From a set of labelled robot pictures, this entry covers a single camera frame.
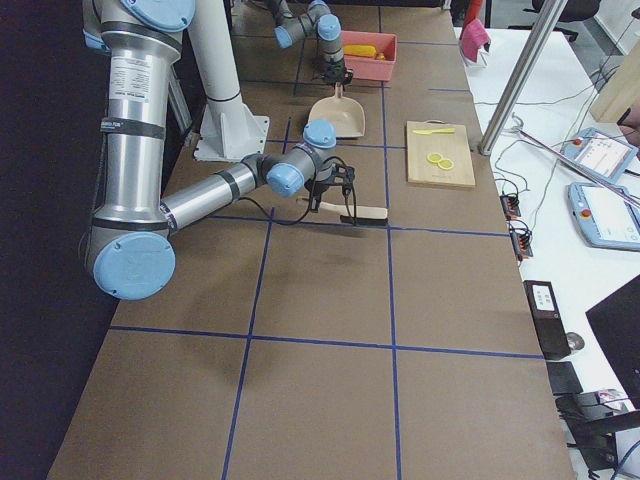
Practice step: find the black power adapter box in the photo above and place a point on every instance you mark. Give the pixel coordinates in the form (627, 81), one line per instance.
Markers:
(546, 319)

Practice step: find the lower blue teach pendant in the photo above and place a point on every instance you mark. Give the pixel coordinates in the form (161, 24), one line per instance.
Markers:
(603, 218)

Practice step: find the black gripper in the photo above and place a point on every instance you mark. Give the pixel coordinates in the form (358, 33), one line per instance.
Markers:
(331, 65)
(319, 185)

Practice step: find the upper toy lemon slice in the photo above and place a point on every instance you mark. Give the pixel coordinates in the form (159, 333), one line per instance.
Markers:
(434, 158)

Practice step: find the aluminium frame post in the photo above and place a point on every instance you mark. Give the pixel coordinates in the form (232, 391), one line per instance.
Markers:
(539, 34)

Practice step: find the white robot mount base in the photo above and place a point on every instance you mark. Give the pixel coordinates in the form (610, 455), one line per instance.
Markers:
(229, 130)

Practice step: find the upper blue teach pendant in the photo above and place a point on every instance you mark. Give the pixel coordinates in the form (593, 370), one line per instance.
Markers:
(606, 156)

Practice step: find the toy lemon slice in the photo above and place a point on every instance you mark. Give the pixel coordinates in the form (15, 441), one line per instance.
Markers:
(445, 164)
(434, 158)

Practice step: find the beige hand brush black bristles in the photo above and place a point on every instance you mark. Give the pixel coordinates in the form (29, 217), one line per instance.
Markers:
(366, 215)

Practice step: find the beige plastic dustpan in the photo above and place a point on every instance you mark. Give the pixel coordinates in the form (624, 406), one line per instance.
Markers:
(345, 114)

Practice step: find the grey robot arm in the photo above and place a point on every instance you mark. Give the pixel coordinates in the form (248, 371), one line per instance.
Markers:
(318, 19)
(128, 252)

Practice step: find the thin metal rod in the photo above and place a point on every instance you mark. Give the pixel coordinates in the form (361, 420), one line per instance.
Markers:
(581, 170)

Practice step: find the bamboo cutting board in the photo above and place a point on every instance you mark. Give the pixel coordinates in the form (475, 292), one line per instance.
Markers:
(453, 146)

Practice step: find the blue teach pendant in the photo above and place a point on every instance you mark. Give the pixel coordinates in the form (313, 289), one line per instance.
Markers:
(603, 218)
(606, 156)

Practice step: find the magenta cloth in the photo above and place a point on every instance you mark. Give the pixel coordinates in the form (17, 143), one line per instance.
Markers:
(475, 43)

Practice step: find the yellow plastic toy knife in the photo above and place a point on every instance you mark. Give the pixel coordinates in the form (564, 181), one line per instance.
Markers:
(441, 131)

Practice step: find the pink plastic bin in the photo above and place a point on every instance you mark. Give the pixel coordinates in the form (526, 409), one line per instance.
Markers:
(371, 69)

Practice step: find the lower toy lemon slice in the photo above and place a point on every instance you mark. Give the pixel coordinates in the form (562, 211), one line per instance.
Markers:
(445, 164)

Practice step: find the yellow toy corn cob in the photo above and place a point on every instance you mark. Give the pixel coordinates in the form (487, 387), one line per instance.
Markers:
(360, 51)

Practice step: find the black monitor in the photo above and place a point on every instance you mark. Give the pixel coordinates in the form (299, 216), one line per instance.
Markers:
(614, 322)

